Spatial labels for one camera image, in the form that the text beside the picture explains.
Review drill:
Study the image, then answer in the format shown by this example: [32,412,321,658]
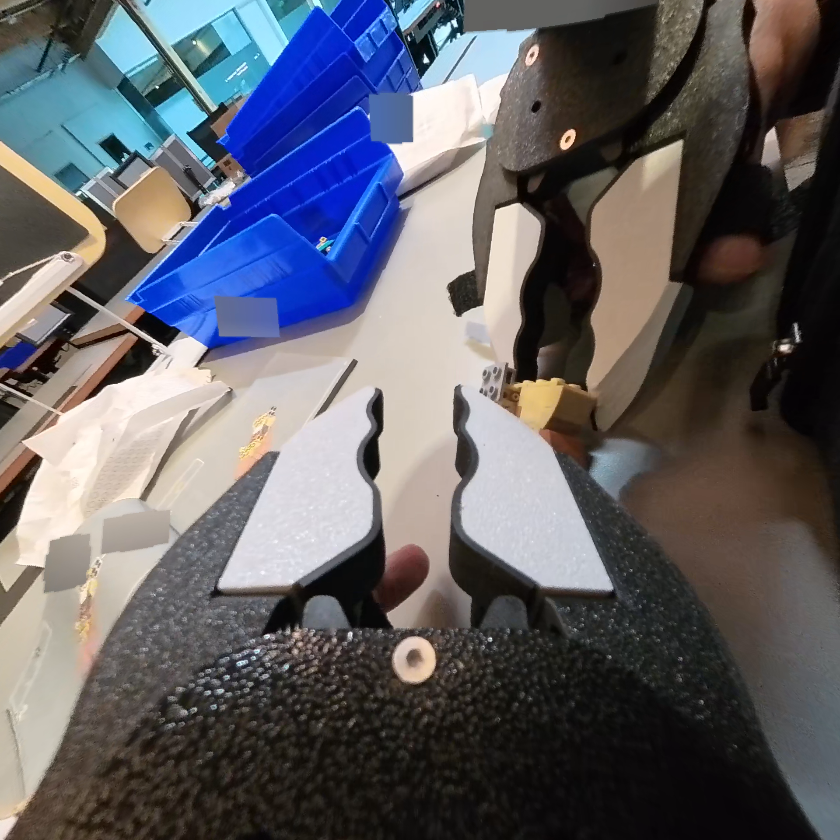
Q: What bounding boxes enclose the stacked blue plastic bins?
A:
[217,0,424,178]

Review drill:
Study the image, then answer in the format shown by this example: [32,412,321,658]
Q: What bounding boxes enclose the orange and yellow brick model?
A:
[502,377,601,467]

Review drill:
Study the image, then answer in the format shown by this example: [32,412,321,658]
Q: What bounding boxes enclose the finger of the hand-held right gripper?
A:
[484,197,549,388]
[586,140,686,432]

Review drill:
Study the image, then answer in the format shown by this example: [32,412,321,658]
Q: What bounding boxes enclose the white paper sheets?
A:
[394,75,509,198]

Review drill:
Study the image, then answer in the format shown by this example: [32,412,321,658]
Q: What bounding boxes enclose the person's right hand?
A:
[696,0,828,284]

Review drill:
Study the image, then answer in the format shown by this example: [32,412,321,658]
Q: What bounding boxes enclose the white tube lamp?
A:
[0,252,86,342]

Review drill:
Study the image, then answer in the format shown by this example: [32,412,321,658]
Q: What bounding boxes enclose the black backpack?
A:
[751,112,840,434]

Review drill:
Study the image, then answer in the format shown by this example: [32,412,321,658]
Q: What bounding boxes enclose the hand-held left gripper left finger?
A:
[215,387,385,597]

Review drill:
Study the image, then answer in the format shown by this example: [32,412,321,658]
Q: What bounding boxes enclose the black board with tan frame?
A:
[0,141,107,329]

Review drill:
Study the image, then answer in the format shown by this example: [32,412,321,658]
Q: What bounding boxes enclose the crumpled white paper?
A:
[16,364,231,565]

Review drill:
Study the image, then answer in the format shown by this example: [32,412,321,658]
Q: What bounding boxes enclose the blue plastic bin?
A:
[126,141,404,349]

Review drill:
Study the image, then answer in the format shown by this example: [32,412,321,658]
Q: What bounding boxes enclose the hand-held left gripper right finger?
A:
[450,385,616,599]

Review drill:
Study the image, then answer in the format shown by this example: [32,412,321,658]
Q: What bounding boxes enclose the person's left hand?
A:
[374,545,431,614]

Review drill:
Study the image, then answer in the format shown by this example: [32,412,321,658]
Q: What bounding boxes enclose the grey instruction booklet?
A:
[0,356,360,821]

